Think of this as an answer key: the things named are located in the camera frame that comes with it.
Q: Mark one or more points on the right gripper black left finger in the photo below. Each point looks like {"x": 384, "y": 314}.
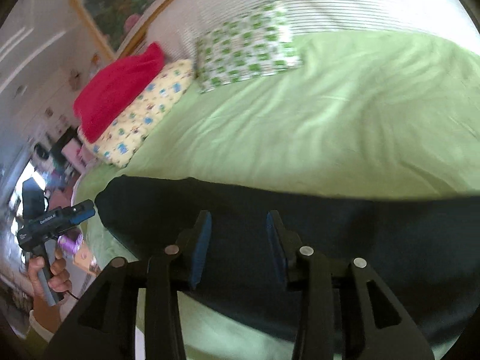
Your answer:
{"x": 178, "y": 268}

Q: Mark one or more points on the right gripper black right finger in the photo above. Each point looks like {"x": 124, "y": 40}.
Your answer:
{"x": 301, "y": 269}

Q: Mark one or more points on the black pants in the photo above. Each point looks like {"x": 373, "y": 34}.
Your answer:
{"x": 427, "y": 252}

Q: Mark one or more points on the left forearm green sleeve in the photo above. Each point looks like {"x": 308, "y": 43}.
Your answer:
{"x": 44, "y": 322}

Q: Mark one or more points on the left hand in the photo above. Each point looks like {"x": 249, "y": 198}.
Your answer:
{"x": 50, "y": 280}

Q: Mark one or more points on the yellow patterned pillow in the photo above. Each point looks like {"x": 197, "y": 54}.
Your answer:
{"x": 127, "y": 132}

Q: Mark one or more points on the red pillow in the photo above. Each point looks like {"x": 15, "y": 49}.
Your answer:
{"x": 114, "y": 88}

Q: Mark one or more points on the green bed sheet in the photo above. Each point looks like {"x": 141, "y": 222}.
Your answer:
{"x": 368, "y": 114}

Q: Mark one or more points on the green white patterned pillow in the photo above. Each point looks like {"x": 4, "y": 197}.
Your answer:
{"x": 258, "y": 43}

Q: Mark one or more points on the striped white mattress cover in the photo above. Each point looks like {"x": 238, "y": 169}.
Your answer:
{"x": 179, "y": 25}

